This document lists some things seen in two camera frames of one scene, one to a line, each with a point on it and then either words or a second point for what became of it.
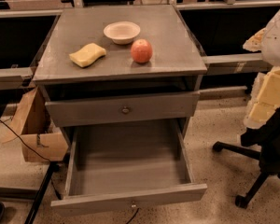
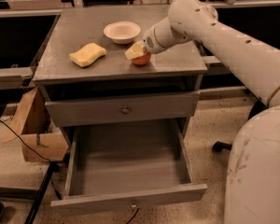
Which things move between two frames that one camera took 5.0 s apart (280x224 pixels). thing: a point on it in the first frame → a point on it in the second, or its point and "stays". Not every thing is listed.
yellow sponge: [87, 55] stays
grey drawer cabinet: [121, 83] stays
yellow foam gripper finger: [255, 42] → [135, 50]
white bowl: [122, 32] stays
